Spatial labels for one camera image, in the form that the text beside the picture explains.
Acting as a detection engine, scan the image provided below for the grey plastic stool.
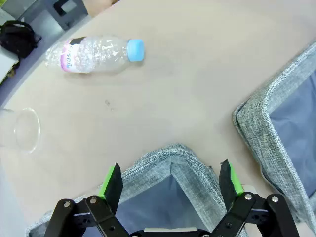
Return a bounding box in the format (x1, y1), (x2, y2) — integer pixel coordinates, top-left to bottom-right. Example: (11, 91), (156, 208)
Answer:
(53, 0), (88, 31)

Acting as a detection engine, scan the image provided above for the grey woven fabric basket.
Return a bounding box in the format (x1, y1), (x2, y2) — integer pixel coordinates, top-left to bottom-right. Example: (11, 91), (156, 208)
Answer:
(233, 41), (316, 228)
(24, 143), (247, 237)

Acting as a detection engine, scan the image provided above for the clear bottle with blue cap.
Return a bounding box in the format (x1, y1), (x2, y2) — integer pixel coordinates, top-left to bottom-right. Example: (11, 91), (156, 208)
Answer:
(45, 35), (146, 75)

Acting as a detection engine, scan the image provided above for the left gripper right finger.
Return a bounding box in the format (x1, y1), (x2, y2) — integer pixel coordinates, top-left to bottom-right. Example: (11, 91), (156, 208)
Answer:
(209, 159), (301, 237)

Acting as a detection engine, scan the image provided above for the clear plastic cup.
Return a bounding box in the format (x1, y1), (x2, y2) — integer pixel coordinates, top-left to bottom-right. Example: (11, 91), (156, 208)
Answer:
(0, 107), (41, 154)

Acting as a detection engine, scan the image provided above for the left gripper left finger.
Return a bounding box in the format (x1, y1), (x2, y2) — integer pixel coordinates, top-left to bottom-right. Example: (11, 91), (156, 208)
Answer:
(44, 162), (130, 237)

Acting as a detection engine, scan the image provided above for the black backpack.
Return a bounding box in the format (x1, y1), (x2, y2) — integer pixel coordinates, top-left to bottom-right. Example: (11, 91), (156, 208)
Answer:
(0, 20), (42, 60)

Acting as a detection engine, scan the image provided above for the white counter with wooden top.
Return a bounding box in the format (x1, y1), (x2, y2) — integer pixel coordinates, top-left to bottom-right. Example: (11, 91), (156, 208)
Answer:
(0, 45), (20, 86)

